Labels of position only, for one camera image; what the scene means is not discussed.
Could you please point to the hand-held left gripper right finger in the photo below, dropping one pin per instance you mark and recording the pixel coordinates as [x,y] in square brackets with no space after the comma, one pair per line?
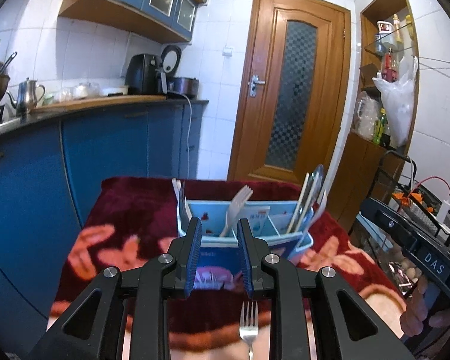
[245,255]

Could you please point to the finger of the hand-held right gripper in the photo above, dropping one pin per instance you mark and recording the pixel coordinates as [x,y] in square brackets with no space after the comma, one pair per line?
[390,225]

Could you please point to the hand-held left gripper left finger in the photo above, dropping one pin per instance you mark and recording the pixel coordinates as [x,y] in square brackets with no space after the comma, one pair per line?
[193,255]

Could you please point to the light blue utensil holder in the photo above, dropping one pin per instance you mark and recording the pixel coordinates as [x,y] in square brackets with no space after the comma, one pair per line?
[215,258]

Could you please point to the white plastic fork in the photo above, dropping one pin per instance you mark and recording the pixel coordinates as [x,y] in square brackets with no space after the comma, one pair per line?
[236,206]

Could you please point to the white knives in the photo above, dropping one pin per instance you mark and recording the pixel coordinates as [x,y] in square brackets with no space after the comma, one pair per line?
[178,195]

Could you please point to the wooden chopstick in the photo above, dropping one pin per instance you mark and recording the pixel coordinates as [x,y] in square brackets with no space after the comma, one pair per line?
[304,189]
[298,215]

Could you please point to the metal fork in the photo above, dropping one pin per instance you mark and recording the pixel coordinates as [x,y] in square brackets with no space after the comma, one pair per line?
[249,322]

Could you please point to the white plastic spoon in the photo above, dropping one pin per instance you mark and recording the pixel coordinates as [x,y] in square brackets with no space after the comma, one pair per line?
[322,202]

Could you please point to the person's right hand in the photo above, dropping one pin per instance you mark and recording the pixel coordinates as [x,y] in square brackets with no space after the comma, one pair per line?
[416,315]

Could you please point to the pile of eggs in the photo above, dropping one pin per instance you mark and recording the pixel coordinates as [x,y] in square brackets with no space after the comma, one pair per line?
[405,266]

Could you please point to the orange clip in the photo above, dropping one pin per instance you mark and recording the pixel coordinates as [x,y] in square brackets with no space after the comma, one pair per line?
[407,198]

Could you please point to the white squeeze bottle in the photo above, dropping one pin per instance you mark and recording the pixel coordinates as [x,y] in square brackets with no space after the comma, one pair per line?
[444,212]

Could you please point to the wooden shelf niche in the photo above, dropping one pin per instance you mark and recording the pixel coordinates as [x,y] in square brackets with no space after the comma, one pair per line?
[360,165]

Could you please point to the red floral blanket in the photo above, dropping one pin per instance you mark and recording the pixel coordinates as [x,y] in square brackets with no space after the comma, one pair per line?
[135,210]

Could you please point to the green bottle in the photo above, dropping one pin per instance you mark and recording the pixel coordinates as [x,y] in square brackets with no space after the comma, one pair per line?
[380,127]

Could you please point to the clear plastic container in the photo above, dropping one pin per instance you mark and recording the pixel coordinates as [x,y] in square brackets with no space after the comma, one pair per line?
[367,118]

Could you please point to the white plastic bag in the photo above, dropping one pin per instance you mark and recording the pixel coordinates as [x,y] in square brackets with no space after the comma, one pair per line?
[397,108]

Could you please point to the wooden door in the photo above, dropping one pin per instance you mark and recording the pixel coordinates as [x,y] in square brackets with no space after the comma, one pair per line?
[262,138]

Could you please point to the blue base cabinets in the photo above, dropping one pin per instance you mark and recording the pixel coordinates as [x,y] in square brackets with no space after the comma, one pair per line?
[108,146]

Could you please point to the cardboard box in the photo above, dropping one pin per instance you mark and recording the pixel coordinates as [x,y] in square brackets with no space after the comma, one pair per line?
[368,75]

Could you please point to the red bottle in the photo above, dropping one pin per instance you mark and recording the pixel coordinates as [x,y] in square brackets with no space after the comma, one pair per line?
[389,67]

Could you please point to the dark slow cooker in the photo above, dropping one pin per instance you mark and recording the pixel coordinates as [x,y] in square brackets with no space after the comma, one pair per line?
[185,84]

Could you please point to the white food container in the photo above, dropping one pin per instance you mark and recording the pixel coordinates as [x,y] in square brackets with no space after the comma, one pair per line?
[114,90]

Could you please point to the white jar red lid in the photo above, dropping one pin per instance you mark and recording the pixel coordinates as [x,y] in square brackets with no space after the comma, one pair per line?
[385,37]

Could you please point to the black air fryer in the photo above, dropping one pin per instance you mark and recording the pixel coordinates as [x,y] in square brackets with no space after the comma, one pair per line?
[142,73]

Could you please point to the yellow bottle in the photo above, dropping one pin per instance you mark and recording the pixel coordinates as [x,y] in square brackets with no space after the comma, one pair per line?
[397,30]

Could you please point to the glass lidded bowl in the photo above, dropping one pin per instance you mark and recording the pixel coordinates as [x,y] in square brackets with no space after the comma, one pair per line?
[85,90]

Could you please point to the black rice cooker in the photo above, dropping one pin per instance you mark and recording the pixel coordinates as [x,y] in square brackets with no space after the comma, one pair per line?
[171,58]

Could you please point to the glass jar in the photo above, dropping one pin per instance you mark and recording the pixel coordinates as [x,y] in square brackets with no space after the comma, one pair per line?
[65,93]

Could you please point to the steel kettle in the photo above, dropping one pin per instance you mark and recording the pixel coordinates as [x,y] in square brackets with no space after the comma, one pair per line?
[28,95]

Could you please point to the wall light switch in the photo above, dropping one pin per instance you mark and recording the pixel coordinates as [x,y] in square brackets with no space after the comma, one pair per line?
[228,50]

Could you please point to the blue glass-front wall cabinet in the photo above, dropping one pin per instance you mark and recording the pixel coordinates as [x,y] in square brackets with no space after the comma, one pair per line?
[108,11]

